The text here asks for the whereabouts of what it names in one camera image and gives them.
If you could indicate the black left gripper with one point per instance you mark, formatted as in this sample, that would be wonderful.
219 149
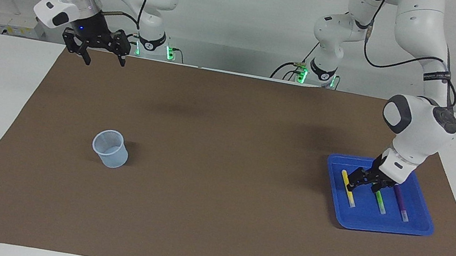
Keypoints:
377 173

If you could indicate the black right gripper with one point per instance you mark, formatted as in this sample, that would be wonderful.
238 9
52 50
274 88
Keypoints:
94 34

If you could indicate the yellow pen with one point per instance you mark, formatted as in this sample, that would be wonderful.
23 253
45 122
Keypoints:
348 189

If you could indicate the green pen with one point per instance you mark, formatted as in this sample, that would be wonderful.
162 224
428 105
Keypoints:
381 203

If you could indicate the purple pen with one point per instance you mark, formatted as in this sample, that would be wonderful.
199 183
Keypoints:
401 203

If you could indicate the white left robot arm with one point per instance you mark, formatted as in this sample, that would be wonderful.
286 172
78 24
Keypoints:
423 87

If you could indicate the blue plastic tray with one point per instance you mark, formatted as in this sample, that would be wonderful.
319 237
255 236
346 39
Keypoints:
363 213

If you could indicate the white power strip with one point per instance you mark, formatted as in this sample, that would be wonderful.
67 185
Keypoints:
18 24

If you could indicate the translucent pale blue cup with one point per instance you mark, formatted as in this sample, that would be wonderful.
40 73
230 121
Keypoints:
113 154

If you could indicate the brown table mat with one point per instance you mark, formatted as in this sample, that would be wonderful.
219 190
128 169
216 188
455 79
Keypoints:
206 199

